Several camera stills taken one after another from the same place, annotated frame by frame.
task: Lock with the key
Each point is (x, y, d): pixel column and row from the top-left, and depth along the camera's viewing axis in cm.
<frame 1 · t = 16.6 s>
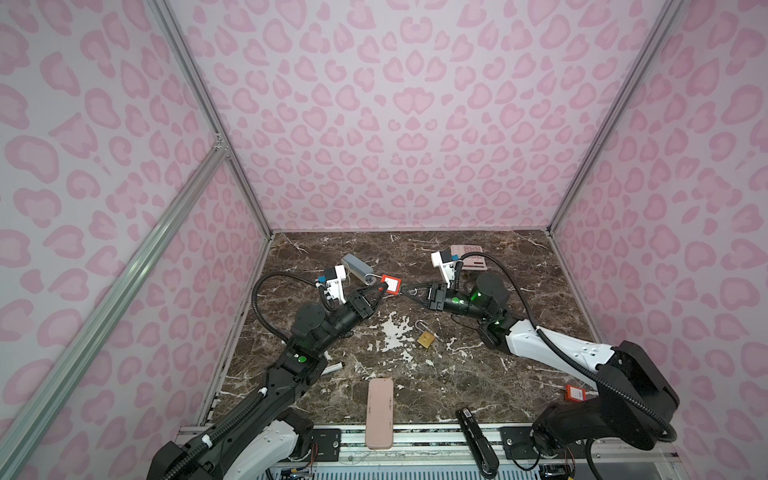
left hand: (388, 284, 67), fingers closed
right hand: (406, 294, 68), fingers closed
grey blue stapler: (361, 268, 105), point 5 cm above the table
brass padlock: (426, 337, 92), point 2 cm above the table
red key tag: (393, 284, 70), point 30 cm above the table
black white marker pen: (337, 366, 87), on the table
pink pencil case: (379, 414, 79), point 2 cm above the table

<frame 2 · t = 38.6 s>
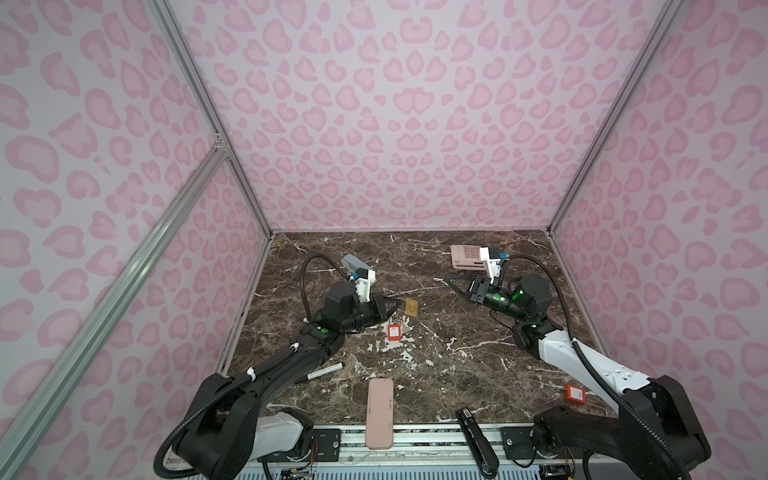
left hand: (404, 299, 78), fingers closed
right hand: (448, 282, 70), fingers closed
brass padlock: (411, 307, 82), point 17 cm above the table
red key tag: (394, 333, 92), point 2 cm above the table
the other named things where they were.

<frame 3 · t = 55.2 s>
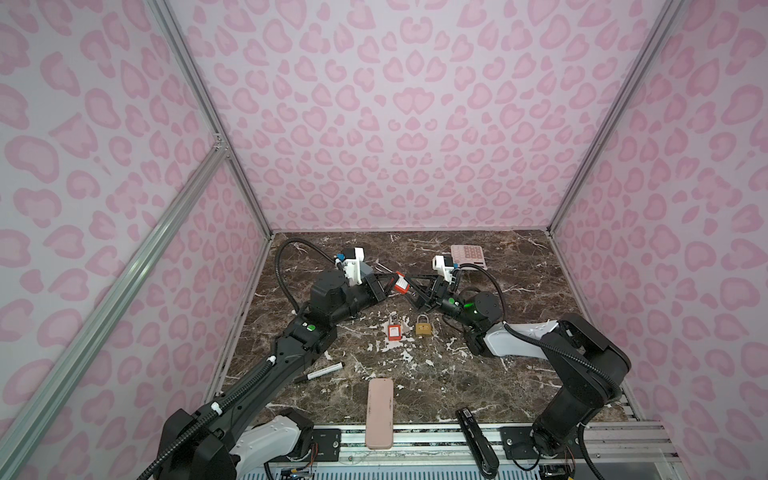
left hand: (400, 273, 70), fingers closed
right hand: (405, 286, 70), fingers open
brass padlock: (422, 328, 94), on the table
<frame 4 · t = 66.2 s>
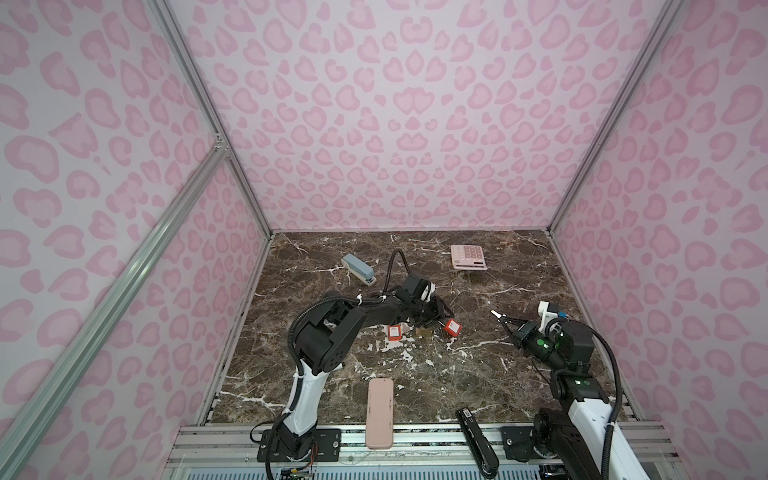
left hand: (456, 314, 90), fingers open
right hand: (501, 318, 77), fingers closed
